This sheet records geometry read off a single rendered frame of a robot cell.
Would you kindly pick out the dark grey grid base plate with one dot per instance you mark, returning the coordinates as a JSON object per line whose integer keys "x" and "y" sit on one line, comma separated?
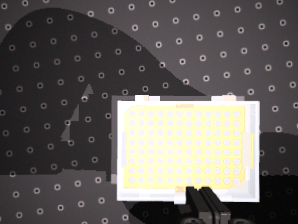
{"x": 61, "y": 61}

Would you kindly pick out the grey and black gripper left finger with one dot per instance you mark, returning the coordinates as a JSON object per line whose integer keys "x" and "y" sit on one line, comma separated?
{"x": 195, "y": 210}

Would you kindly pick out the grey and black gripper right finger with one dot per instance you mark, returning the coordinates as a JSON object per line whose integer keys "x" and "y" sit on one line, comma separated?
{"x": 220, "y": 212}

